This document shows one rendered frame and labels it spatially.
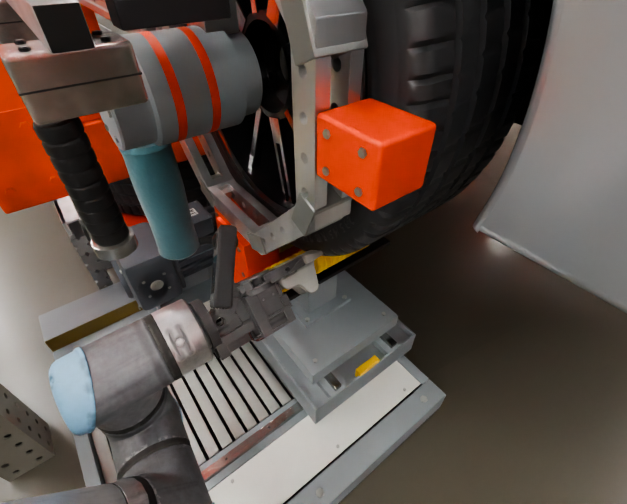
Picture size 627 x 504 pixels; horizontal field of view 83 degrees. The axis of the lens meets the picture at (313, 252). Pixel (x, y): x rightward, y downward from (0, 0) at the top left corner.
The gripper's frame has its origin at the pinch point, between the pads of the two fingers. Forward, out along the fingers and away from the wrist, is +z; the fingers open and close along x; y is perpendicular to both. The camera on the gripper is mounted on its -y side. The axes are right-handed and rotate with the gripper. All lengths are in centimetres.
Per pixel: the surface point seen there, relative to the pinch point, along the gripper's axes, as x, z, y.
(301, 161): 15.4, -4.2, -10.7
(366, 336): -30.3, 18.9, 28.0
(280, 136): -4.5, 6.2, -20.3
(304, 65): 22.3, -3.5, -17.7
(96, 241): 7.2, -26.3, -11.8
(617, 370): -13, 85, 77
